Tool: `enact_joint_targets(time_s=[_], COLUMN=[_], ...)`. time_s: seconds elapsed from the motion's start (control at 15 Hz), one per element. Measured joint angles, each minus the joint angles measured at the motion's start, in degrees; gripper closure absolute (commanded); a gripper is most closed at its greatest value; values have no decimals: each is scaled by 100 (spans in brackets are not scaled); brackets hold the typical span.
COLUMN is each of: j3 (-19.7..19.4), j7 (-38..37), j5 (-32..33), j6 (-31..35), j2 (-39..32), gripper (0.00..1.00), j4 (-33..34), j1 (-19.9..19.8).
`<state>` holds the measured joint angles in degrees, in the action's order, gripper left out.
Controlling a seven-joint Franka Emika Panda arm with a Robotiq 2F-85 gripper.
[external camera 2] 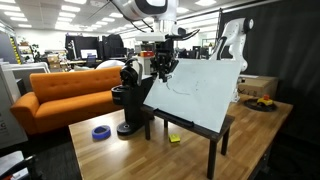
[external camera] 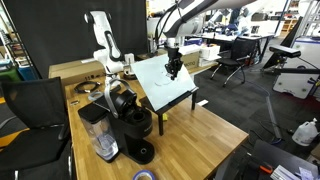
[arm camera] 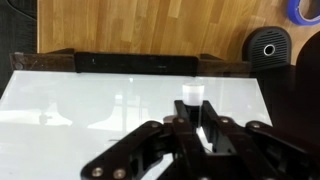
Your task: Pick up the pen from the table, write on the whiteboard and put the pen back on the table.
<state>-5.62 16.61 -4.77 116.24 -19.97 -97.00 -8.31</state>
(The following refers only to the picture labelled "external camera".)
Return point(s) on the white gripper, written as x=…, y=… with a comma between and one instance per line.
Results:
x=129, y=61

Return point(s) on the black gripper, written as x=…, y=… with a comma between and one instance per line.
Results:
x=174, y=56

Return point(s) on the white whiteboard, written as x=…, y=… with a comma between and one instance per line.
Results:
x=150, y=83

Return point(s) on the printed brown cardboard box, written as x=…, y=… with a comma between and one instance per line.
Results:
x=191, y=62

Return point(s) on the small white box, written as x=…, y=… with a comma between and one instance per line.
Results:
x=210, y=51

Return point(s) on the white paper label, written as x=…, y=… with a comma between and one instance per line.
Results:
x=202, y=103

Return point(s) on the small yellow block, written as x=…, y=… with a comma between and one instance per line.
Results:
x=165, y=117

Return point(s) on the grey tape roll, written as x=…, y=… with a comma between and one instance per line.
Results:
x=90, y=97

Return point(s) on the black coffee machine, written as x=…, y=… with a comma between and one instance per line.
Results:
x=133, y=123

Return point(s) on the black mesh office chair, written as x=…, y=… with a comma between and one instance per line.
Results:
x=238, y=53
x=33, y=106

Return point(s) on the small dark metal object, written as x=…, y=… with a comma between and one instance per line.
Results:
x=74, y=102

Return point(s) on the black backdrop curtain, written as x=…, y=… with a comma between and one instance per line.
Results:
x=60, y=30

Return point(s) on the white office desk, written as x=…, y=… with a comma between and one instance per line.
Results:
x=260, y=36

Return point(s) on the blue storage bin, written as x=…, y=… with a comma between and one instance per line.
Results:
x=26, y=72

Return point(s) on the blue tape roll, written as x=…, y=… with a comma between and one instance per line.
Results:
x=144, y=171

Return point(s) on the metal shelf rack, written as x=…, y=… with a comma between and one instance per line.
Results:
x=13, y=50

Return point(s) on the white machine cabinet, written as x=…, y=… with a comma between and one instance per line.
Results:
x=300, y=76

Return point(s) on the small orange tool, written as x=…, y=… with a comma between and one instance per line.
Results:
x=266, y=169

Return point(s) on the white plastic jug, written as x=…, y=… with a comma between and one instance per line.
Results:
x=305, y=133

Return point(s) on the white paper sheets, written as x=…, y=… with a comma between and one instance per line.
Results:
x=286, y=174

